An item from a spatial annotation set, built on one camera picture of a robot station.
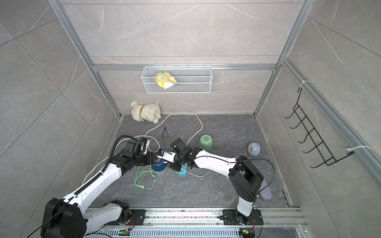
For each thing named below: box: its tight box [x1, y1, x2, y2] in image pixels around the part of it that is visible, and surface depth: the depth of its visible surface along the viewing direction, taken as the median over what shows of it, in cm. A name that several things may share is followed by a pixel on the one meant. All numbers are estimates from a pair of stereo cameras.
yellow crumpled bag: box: [154, 71, 178, 90], surface depth 87 cm
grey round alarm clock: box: [247, 142, 261, 157], surface depth 92 cm
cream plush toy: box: [130, 100, 162, 124], surface depth 113 cm
